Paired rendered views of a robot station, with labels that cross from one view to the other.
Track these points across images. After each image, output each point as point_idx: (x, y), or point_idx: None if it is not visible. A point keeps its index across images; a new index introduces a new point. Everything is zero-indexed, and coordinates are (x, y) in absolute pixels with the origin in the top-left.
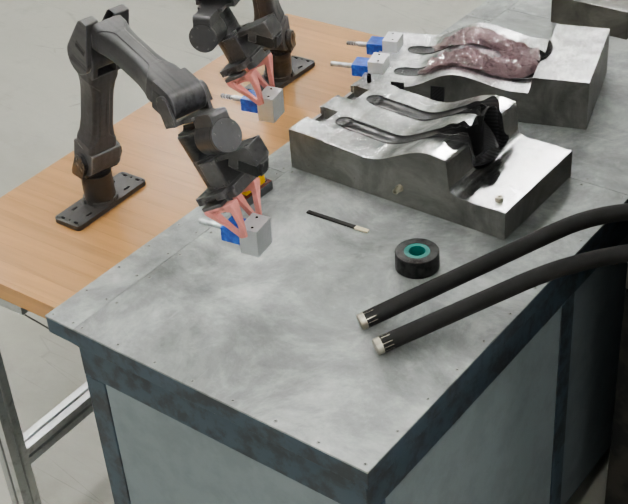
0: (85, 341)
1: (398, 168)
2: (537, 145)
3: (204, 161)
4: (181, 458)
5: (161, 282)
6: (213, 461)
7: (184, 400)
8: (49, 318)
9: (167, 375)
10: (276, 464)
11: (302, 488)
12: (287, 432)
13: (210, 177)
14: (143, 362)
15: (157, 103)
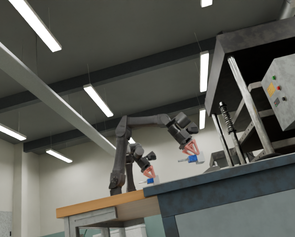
0: (166, 185)
1: None
2: None
3: (180, 131)
4: (225, 232)
5: None
6: (243, 217)
7: (221, 187)
8: (145, 186)
9: (214, 170)
10: (274, 187)
11: (290, 192)
12: (276, 156)
13: (183, 134)
14: (200, 174)
15: (161, 119)
